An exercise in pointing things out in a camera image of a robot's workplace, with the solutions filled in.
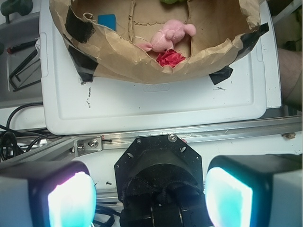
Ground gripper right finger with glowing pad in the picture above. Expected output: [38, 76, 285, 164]
[205, 154, 303, 227]

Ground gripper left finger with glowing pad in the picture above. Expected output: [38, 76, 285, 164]
[0, 161, 97, 227]

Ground green plush animal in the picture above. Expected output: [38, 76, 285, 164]
[160, 0, 185, 5]

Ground pink plush animal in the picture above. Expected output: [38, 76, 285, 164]
[137, 19, 196, 53]

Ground black hex keys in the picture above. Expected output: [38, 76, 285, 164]
[7, 40, 40, 92]

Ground red crumpled cloth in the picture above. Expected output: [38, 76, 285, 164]
[156, 50, 186, 68]

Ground brown paper bag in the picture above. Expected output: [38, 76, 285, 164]
[49, 0, 269, 84]

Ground blue rectangular block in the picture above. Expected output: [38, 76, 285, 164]
[97, 14, 116, 31]

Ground aluminium extrusion rail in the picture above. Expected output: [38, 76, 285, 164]
[0, 115, 303, 163]

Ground black cables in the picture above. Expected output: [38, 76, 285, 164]
[0, 103, 55, 164]

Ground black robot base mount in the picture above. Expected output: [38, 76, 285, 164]
[114, 134, 208, 227]

